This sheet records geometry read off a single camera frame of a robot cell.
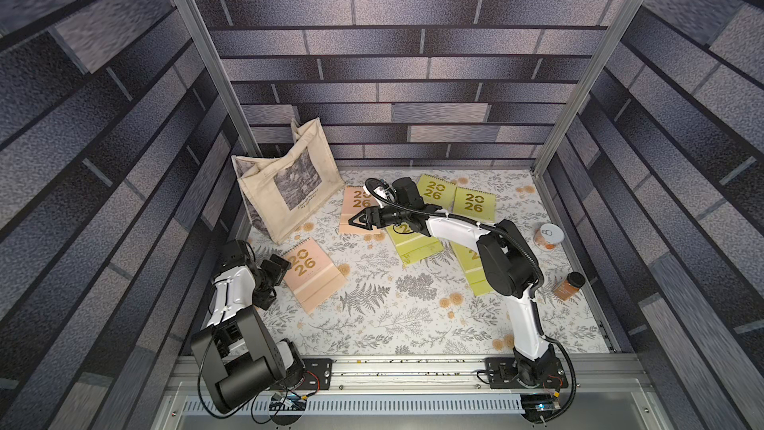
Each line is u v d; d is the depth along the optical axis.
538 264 0.58
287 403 0.71
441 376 0.76
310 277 0.90
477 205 1.07
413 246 0.98
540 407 0.70
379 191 0.84
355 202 1.09
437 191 1.11
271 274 0.77
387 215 0.81
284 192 0.93
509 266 0.55
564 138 1.08
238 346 0.45
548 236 0.94
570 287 0.81
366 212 0.80
